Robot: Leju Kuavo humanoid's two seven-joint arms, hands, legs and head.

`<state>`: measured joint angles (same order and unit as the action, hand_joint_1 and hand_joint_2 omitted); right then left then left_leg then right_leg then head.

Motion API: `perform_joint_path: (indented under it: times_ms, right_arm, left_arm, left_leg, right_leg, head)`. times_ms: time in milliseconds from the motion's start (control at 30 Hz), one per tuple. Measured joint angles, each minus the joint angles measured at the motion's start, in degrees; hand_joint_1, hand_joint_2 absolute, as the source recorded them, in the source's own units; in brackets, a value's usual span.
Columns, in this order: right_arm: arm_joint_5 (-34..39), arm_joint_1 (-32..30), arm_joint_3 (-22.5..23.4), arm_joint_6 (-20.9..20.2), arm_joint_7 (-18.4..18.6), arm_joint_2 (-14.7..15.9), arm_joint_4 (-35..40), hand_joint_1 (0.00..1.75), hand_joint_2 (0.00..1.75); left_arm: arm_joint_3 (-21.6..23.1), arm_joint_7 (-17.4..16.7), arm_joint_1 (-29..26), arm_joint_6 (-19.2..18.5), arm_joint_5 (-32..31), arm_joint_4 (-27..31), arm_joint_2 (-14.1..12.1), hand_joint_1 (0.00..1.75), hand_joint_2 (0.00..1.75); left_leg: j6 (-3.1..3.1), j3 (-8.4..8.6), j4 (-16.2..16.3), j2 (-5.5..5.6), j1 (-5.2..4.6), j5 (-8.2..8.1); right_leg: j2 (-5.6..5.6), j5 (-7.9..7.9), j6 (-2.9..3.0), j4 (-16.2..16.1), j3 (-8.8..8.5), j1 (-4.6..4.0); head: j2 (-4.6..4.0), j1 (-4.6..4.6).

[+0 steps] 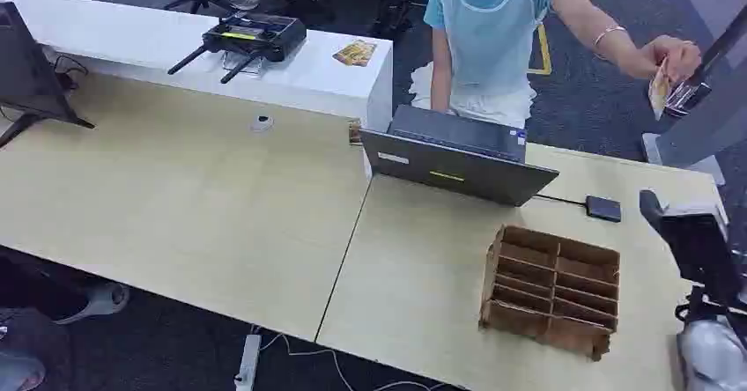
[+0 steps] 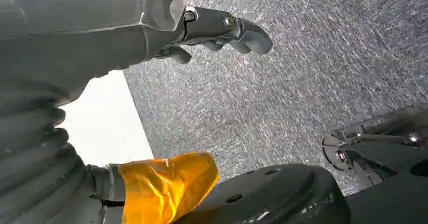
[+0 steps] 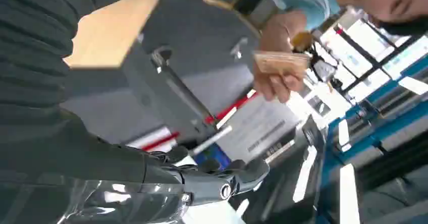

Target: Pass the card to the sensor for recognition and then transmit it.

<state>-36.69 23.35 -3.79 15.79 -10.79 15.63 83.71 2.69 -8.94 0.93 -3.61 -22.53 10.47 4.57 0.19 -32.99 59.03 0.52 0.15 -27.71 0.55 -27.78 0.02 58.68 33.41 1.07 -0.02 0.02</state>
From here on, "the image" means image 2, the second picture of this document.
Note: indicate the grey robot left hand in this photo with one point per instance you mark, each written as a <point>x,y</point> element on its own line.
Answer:
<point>83,32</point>

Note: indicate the robot left arm ribbed sleeve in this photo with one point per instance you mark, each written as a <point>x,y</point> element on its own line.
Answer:
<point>33,169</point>

